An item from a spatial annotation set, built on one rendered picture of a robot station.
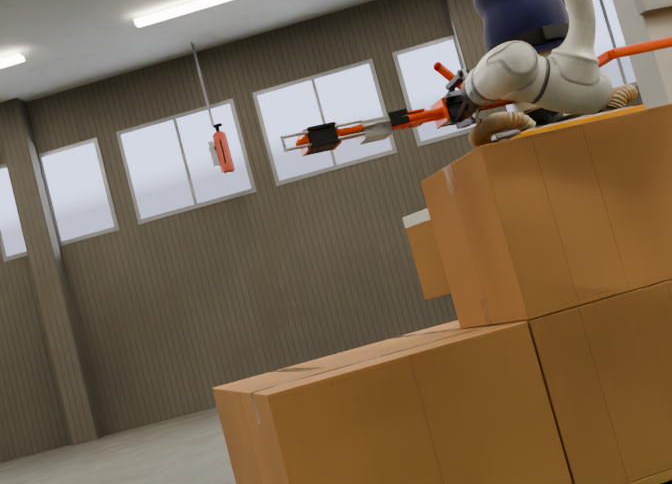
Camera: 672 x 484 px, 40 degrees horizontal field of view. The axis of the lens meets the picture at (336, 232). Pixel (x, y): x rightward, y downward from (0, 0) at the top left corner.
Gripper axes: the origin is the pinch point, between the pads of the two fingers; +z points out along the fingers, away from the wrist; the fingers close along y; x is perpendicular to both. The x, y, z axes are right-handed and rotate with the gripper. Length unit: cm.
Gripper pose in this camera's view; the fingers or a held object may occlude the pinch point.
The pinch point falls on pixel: (449, 111)
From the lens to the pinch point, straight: 230.9
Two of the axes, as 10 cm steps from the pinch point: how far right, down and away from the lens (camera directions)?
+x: 9.4, -2.2, 2.6
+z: -2.4, 1.4, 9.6
